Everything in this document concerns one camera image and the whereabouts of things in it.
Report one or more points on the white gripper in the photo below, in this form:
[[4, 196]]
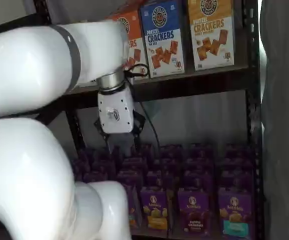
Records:
[[114, 112]]

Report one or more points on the purple Annie's chocolate grahams box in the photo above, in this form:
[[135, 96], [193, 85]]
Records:
[[194, 215]]

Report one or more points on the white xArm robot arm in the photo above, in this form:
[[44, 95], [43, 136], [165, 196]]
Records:
[[34, 100]]

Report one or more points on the purple Annie's snack box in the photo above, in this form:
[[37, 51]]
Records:
[[170, 151], [237, 180], [80, 168], [197, 180], [92, 155], [157, 178], [238, 150], [200, 150], [162, 165], [147, 151], [237, 163], [134, 163], [130, 178], [198, 163], [103, 166]]

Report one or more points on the purple Annie's hidden veggies box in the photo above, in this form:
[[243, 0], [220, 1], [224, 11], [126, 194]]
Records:
[[135, 205]]

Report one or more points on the purple Annie's box yellow label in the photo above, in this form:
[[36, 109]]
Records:
[[154, 212]]

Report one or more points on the orange cheddar pretzel crackers box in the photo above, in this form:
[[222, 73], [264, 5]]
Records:
[[135, 50]]

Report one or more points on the blue sea salt crackers box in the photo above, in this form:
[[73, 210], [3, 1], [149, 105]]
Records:
[[164, 37]]

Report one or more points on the brown wooden shelf board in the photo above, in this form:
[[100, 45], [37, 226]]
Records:
[[172, 237], [214, 76]]

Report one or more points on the yellow honey mustard crackers box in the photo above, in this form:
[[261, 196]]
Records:
[[210, 37]]

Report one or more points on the purple Annie's box teal label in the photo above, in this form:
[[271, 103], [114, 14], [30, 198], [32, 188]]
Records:
[[235, 212]]

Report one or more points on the grey-white fabric curtain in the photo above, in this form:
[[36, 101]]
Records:
[[284, 125]]

